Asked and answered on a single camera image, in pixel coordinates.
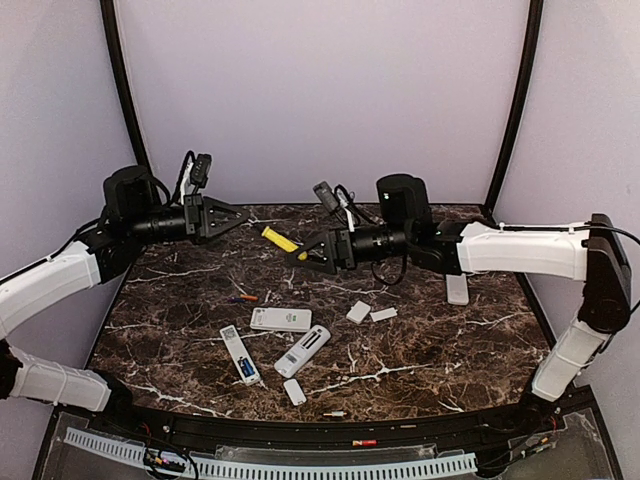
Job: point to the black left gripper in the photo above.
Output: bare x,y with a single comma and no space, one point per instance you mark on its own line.
193,219

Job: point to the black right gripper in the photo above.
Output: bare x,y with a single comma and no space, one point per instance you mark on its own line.
340,252

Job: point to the yellow handled screwdriver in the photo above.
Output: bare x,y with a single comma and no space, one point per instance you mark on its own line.
276,238

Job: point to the wide white remote control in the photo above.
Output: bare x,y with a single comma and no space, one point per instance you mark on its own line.
281,319

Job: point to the white wide remote battery cover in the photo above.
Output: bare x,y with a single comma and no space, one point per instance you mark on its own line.
358,312

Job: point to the white slim remote battery cover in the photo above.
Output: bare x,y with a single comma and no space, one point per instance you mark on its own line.
384,314

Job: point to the white remote with battery bay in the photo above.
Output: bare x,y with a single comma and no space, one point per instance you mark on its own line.
302,351

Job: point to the slim white QR-code remote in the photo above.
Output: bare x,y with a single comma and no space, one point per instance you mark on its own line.
237,350

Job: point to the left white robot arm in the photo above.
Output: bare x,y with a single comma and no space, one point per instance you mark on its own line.
91,257

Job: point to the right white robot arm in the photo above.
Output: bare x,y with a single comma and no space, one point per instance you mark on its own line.
584,258

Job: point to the blue batteries in slim remote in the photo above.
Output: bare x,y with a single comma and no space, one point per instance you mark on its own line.
246,367

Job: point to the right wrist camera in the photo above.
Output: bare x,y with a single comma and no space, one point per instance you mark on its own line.
339,203

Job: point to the small white remote near wall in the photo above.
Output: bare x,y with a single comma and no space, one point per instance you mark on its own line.
457,289

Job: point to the white slotted cable duct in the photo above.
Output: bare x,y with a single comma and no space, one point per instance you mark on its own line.
248,463

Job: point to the black enclosure frame post left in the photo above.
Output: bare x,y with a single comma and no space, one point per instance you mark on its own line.
122,83

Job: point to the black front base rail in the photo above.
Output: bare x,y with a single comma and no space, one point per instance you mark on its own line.
483,430

